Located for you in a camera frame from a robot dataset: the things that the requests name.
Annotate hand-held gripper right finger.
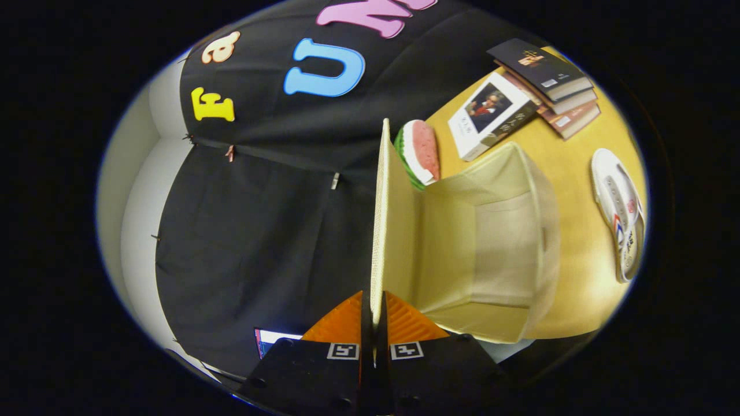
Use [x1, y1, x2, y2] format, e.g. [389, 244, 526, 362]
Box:
[375, 291, 506, 416]

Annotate watermelon slice toy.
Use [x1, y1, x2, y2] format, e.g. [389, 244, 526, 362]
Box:
[394, 120, 441, 191]

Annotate lit screen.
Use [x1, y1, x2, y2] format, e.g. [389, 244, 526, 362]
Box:
[254, 328, 304, 360]

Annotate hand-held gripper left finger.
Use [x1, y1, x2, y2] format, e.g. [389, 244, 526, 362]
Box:
[234, 291, 375, 416]

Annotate brown cover book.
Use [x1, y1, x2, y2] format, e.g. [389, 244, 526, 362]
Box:
[538, 101, 602, 141]

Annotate dark thick book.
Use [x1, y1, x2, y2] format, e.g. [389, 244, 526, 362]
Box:
[500, 69, 598, 115]

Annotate black cover book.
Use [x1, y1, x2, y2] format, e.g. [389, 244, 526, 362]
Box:
[487, 38, 594, 102]

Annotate white canvas shoe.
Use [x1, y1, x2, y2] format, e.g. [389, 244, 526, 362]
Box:
[591, 148, 646, 284]

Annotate white portrait cover book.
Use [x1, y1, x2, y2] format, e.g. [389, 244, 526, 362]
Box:
[448, 72, 539, 162]

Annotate beige fabric storage box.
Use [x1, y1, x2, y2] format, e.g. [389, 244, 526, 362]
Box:
[370, 118, 561, 344]

